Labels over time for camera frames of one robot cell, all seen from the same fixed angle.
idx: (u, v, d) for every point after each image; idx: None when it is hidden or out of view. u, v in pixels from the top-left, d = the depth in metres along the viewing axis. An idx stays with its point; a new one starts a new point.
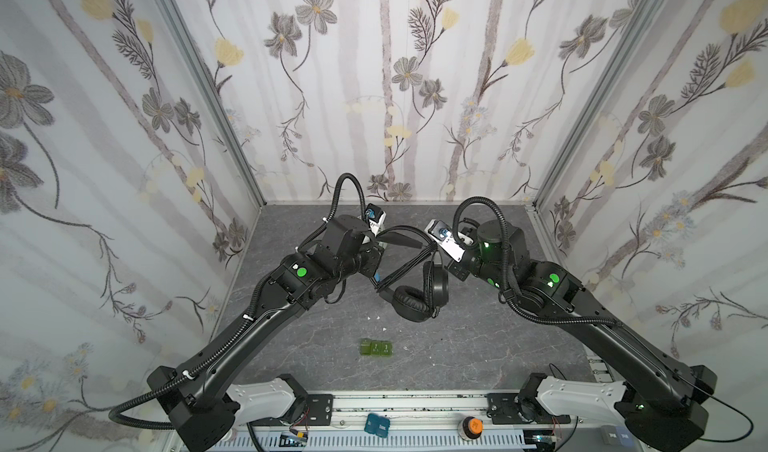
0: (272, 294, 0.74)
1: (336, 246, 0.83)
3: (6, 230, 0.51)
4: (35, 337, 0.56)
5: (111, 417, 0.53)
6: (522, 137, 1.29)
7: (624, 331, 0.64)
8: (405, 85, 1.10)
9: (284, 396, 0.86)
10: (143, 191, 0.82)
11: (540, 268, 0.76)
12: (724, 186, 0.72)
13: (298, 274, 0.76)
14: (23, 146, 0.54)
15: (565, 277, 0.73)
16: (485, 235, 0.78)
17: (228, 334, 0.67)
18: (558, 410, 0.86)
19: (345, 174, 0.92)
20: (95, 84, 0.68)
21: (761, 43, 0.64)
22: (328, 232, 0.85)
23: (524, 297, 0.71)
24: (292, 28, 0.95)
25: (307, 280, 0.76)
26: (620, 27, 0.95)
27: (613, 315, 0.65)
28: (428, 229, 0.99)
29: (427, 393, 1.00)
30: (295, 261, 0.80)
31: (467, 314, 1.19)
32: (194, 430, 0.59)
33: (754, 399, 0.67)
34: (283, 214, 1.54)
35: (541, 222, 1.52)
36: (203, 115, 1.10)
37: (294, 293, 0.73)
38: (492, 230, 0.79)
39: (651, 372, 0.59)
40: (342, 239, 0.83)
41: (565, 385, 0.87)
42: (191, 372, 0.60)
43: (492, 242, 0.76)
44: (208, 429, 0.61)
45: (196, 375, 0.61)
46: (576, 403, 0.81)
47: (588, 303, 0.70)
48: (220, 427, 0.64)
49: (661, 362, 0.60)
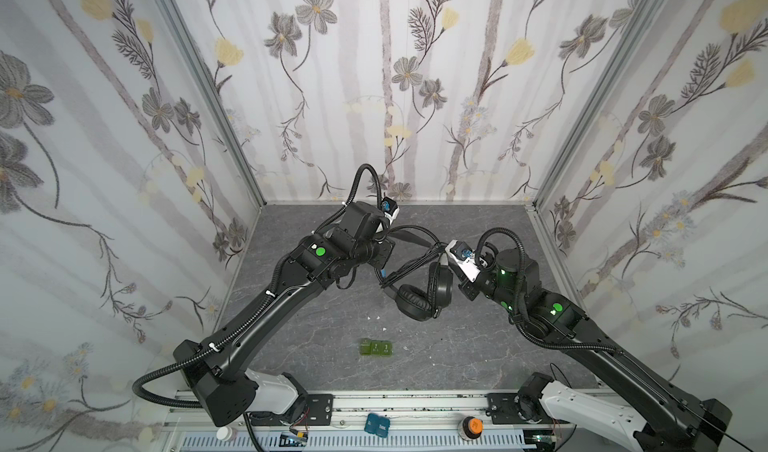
0: (293, 272, 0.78)
1: (354, 229, 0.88)
3: (6, 230, 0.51)
4: (34, 337, 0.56)
5: (134, 388, 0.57)
6: (522, 137, 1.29)
7: (626, 358, 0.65)
8: (405, 85, 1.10)
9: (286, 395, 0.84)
10: (143, 191, 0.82)
11: (545, 297, 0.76)
12: (724, 186, 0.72)
13: (316, 254, 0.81)
14: (22, 146, 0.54)
15: (569, 308, 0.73)
16: (502, 263, 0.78)
17: (251, 310, 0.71)
18: (568, 417, 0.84)
19: (365, 166, 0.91)
20: (95, 85, 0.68)
21: (761, 43, 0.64)
22: (346, 217, 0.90)
23: (529, 324, 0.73)
24: (292, 28, 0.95)
25: (326, 259, 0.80)
26: (619, 27, 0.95)
27: (616, 343, 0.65)
28: (449, 248, 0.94)
29: (427, 393, 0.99)
30: (314, 242, 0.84)
31: (467, 314, 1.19)
32: (221, 401, 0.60)
33: (754, 400, 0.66)
34: (283, 214, 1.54)
35: (541, 222, 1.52)
36: (203, 114, 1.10)
37: (314, 270, 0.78)
38: (511, 259, 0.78)
39: (654, 401, 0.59)
40: (360, 223, 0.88)
41: (575, 396, 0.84)
42: (217, 345, 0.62)
43: (509, 271, 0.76)
44: (232, 402, 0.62)
45: (222, 349, 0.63)
46: (589, 419, 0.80)
47: (592, 332, 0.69)
48: (242, 403, 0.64)
49: (667, 392, 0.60)
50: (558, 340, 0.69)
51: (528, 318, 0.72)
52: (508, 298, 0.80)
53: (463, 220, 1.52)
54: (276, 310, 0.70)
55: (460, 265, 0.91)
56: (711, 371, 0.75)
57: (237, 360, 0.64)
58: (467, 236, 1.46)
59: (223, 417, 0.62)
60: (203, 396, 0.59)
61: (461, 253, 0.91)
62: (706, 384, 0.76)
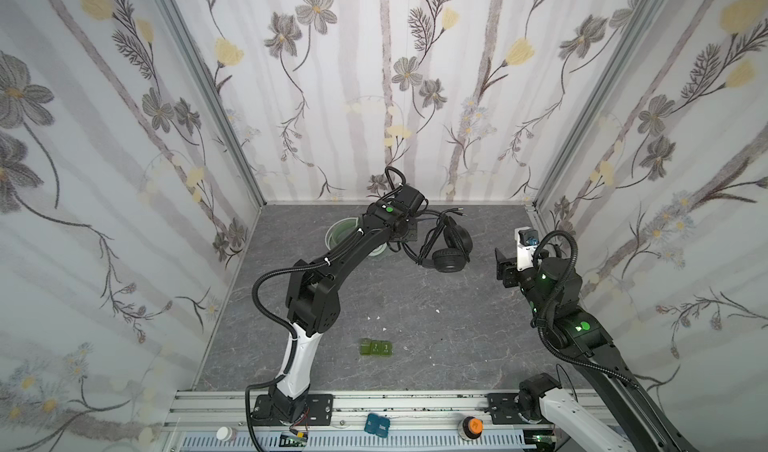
0: (373, 220, 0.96)
1: (409, 200, 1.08)
3: (6, 230, 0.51)
4: (34, 337, 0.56)
5: (253, 286, 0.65)
6: (522, 137, 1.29)
7: (639, 394, 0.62)
8: (405, 85, 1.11)
9: (302, 377, 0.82)
10: (142, 191, 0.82)
11: (576, 314, 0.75)
12: (724, 186, 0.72)
13: (386, 211, 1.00)
14: (22, 146, 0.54)
15: (597, 329, 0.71)
16: (547, 269, 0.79)
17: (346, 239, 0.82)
18: (565, 430, 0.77)
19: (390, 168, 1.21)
20: (95, 85, 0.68)
21: (761, 43, 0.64)
22: (404, 191, 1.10)
23: (550, 330, 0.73)
24: (292, 28, 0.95)
25: (393, 216, 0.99)
26: (619, 27, 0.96)
27: (633, 375, 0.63)
28: (519, 230, 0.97)
29: (427, 393, 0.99)
30: (382, 203, 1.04)
31: (467, 314, 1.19)
32: (329, 305, 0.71)
33: (753, 400, 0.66)
34: (283, 214, 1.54)
35: (541, 222, 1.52)
36: (203, 114, 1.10)
37: (387, 219, 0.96)
38: (558, 268, 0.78)
39: (652, 440, 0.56)
40: (413, 196, 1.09)
41: (578, 410, 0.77)
42: (329, 259, 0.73)
43: (550, 278, 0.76)
44: (329, 311, 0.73)
45: (332, 262, 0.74)
46: (583, 436, 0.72)
47: (611, 358, 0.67)
48: (330, 317, 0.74)
49: (672, 438, 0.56)
50: (574, 355, 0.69)
51: (552, 326, 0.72)
52: (540, 302, 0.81)
53: (463, 220, 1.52)
54: (365, 240, 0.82)
55: (519, 249, 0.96)
56: (711, 372, 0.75)
57: (342, 273, 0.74)
58: None
59: (321, 322, 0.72)
60: (322, 296, 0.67)
61: (525, 240, 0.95)
62: (706, 384, 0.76)
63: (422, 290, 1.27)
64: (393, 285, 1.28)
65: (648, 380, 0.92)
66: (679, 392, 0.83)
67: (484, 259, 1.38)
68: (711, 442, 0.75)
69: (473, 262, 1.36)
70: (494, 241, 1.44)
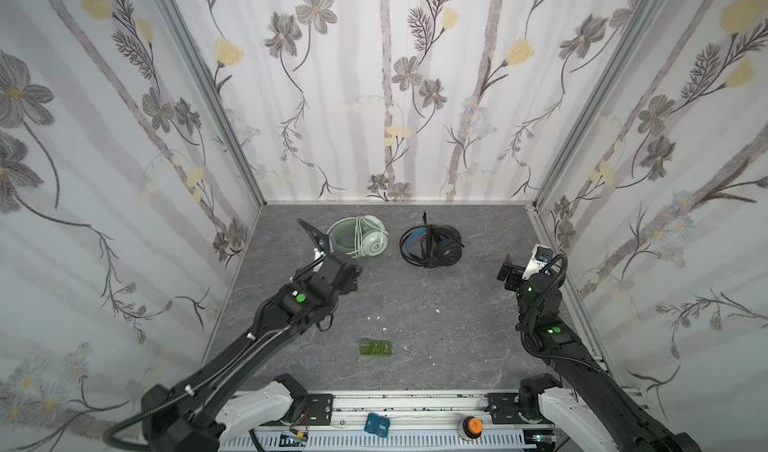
0: (275, 316, 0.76)
1: (332, 275, 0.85)
3: (6, 230, 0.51)
4: (35, 337, 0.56)
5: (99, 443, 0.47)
6: (522, 137, 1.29)
7: (603, 377, 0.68)
8: (405, 85, 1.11)
9: (270, 399, 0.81)
10: (143, 191, 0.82)
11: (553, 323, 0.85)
12: (724, 186, 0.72)
13: (297, 300, 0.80)
14: (23, 146, 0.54)
15: (568, 332, 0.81)
16: (533, 281, 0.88)
17: (230, 352, 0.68)
18: (565, 430, 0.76)
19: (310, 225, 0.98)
20: (94, 84, 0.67)
21: (761, 43, 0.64)
22: (325, 264, 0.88)
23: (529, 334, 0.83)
24: (292, 28, 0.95)
25: (306, 306, 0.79)
26: (619, 27, 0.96)
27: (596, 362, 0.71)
28: (537, 247, 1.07)
29: (427, 393, 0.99)
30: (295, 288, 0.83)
31: (467, 314, 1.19)
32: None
33: (752, 400, 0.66)
34: (283, 214, 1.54)
35: (541, 222, 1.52)
36: (203, 114, 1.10)
37: (295, 314, 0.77)
38: (542, 281, 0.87)
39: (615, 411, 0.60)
40: (337, 270, 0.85)
41: (575, 407, 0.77)
42: (194, 387, 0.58)
43: (535, 289, 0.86)
44: None
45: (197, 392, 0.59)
46: (579, 432, 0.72)
47: (579, 351, 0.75)
48: None
49: (632, 409, 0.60)
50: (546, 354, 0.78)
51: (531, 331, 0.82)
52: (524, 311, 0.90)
53: (463, 220, 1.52)
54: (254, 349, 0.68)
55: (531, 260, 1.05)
56: (711, 372, 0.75)
57: (211, 405, 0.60)
58: (467, 236, 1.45)
59: None
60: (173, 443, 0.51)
61: (539, 255, 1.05)
62: (705, 384, 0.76)
63: (422, 290, 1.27)
64: (393, 285, 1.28)
65: (648, 380, 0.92)
66: (679, 392, 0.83)
67: (484, 259, 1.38)
68: (710, 443, 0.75)
69: (473, 262, 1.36)
70: (494, 241, 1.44)
